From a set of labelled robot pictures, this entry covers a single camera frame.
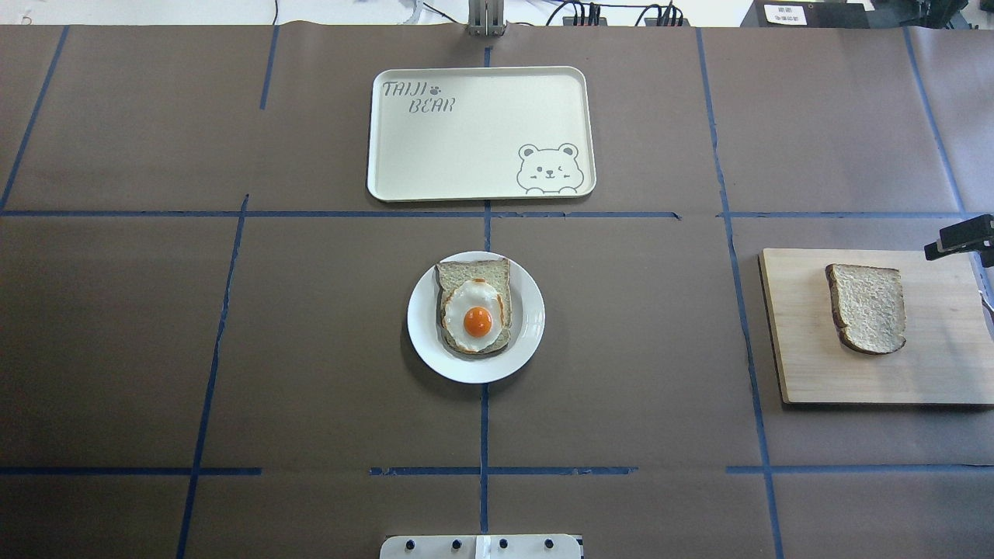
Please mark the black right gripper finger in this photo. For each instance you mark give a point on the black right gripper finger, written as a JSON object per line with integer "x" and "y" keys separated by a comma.
{"x": 972, "y": 231}
{"x": 938, "y": 249}

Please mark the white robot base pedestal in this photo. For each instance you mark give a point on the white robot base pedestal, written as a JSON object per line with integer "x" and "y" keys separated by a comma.
{"x": 541, "y": 545}

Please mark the white round plate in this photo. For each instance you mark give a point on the white round plate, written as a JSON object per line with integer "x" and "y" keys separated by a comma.
{"x": 526, "y": 330}

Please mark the black box on desk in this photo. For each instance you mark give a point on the black box on desk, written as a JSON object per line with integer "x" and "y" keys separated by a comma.
{"x": 806, "y": 14}

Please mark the aluminium frame post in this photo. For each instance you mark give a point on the aluminium frame post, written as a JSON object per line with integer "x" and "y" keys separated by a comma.
{"x": 486, "y": 18}

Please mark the wooden cutting board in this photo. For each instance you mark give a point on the wooden cutting board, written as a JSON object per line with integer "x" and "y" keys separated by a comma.
{"x": 948, "y": 354}

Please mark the bread slice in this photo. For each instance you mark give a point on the bread slice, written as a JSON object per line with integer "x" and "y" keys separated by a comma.
{"x": 496, "y": 272}
{"x": 868, "y": 307}

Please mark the cream bear serving tray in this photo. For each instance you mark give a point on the cream bear serving tray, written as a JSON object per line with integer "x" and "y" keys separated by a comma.
{"x": 449, "y": 134}

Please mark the fried egg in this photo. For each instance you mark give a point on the fried egg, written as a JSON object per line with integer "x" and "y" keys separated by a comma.
{"x": 472, "y": 316}

